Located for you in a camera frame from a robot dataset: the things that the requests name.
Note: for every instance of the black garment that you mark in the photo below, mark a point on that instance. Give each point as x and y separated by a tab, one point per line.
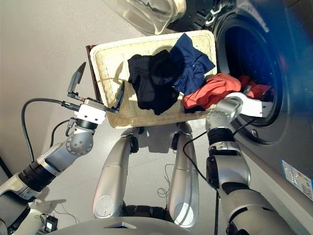
151	90

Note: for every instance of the navy blue garment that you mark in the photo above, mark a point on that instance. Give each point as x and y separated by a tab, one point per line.
190	63

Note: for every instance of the orange red garment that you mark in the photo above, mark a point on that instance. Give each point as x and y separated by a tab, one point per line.
210	90

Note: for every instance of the pale woven laundry basket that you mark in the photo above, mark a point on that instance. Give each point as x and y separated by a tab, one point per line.
107	73

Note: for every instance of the round glass washing machine door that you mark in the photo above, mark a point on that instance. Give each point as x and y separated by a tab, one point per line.
146	12

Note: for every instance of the grey washing machine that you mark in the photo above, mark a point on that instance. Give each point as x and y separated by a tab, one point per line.
293	98

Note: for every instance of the dark brown cart panel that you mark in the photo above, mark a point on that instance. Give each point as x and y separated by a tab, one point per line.
90	47

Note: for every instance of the black caster wheel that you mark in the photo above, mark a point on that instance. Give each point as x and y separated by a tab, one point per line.
134	144
175	142

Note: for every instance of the silver robot leg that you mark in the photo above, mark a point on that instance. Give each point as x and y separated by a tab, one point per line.
110	183
183	183

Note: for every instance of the black floor charger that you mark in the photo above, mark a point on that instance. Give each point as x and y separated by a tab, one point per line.
50	224

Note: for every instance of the grey robot torso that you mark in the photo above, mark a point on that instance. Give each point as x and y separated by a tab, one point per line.
146	226

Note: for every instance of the blue white energy label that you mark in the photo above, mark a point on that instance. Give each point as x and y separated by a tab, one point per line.
298	178

